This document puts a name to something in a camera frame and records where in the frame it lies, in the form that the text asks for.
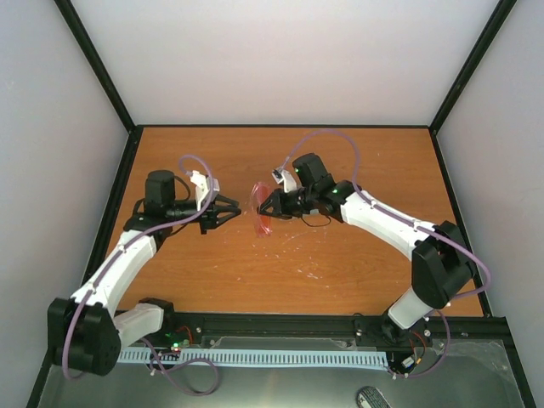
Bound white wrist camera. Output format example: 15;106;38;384
272;167;298;193
187;170;220;211

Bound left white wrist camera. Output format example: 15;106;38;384
187;170;220;211

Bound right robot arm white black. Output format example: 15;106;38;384
257;153;473;344

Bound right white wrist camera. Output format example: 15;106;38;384
272;167;298;193

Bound purple cable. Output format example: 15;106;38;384
61;155;220;396
280;129;494;379

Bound light blue slotted cable duct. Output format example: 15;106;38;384
116;347;390;370

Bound left controller board with LED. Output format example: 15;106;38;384
166;326;194;353

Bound black white oval object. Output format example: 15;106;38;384
355;386;391;408

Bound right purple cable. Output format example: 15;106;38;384
280;129;494;379

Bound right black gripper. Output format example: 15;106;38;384
257;187;315;220

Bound black aluminium frame rail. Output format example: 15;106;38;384
54;310;509;346

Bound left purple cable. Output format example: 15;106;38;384
61;155;220;396

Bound right connector with wires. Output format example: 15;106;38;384
402;330;428;369

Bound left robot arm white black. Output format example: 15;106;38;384
48;170;241;379

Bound red sunglasses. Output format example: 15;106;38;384
248;181;274;237

